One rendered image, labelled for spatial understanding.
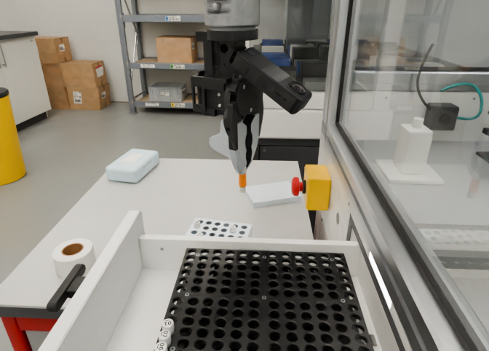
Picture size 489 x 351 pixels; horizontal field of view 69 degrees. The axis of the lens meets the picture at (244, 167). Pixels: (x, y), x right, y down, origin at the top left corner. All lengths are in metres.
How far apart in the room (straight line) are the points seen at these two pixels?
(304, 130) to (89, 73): 3.81
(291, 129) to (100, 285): 0.86
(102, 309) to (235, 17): 0.39
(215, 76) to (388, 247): 0.32
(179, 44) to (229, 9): 3.74
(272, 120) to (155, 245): 0.71
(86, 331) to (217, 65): 0.37
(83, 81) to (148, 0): 1.24
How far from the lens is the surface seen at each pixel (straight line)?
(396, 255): 0.39
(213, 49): 0.52
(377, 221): 0.44
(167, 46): 4.25
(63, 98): 4.98
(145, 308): 0.54
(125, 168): 1.03
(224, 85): 0.50
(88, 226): 0.88
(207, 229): 0.73
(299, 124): 1.18
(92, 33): 5.08
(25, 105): 4.35
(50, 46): 4.90
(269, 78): 0.48
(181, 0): 4.62
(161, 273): 0.59
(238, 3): 0.49
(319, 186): 0.70
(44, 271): 0.79
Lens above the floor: 1.22
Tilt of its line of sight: 25 degrees down
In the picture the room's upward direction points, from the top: straight up
